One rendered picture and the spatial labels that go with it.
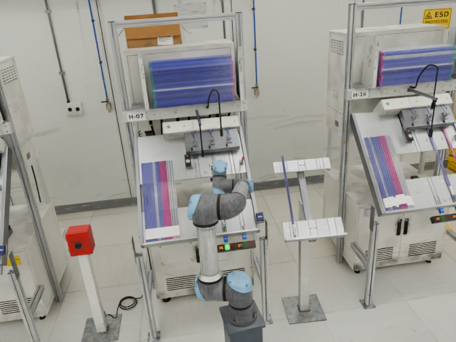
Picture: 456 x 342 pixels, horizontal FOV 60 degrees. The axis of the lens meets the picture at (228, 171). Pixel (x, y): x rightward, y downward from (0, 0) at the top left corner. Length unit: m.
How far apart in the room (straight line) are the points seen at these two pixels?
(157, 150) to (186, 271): 0.87
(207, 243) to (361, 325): 1.40
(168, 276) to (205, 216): 1.21
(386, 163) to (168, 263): 1.58
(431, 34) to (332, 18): 1.33
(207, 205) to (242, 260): 1.20
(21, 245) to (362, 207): 2.27
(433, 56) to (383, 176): 0.84
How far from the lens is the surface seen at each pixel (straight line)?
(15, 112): 2.97
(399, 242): 3.22
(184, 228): 2.36
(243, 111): 2.62
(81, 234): 2.51
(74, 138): 4.24
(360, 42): 2.91
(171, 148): 2.56
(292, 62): 4.15
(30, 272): 2.96
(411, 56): 2.88
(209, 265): 1.86
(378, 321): 2.92
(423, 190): 2.78
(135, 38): 2.78
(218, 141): 2.51
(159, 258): 2.78
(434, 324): 3.00
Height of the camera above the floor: 1.97
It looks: 23 degrees down
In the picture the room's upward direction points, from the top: 4 degrees counter-clockwise
